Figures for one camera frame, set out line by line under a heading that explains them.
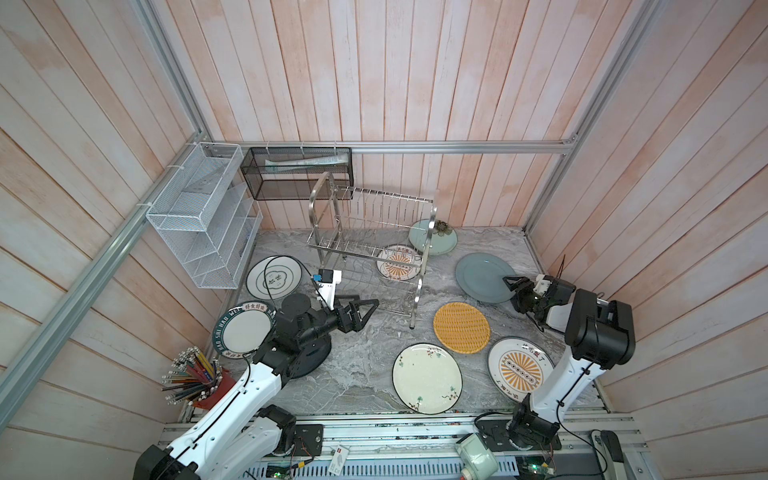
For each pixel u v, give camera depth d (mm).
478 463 669
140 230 648
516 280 928
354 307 624
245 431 581
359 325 628
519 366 857
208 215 684
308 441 732
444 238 1184
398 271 1071
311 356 648
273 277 1058
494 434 732
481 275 1042
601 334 536
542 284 926
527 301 917
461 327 928
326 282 649
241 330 932
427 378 822
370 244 1184
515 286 918
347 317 627
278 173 1040
